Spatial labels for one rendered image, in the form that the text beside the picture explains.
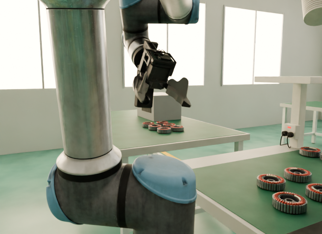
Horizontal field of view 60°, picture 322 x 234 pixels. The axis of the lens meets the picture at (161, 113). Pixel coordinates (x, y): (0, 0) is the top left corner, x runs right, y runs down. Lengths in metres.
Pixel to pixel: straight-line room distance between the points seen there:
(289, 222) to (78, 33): 0.85
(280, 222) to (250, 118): 5.83
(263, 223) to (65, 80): 0.77
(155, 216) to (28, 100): 4.39
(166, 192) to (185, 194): 0.04
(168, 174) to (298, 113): 1.53
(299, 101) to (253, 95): 4.88
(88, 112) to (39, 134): 4.43
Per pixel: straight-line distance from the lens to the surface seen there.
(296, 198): 1.14
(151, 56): 0.68
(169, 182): 0.47
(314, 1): 2.03
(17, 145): 4.90
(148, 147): 1.85
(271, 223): 1.01
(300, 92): 1.93
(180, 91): 0.68
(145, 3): 0.79
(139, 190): 0.49
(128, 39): 0.83
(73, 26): 0.43
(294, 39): 7.75
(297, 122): 1.95
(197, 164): 1.50
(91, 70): 0.44
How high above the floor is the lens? 1.22
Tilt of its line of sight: 8 degrees down
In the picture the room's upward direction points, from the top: straight up
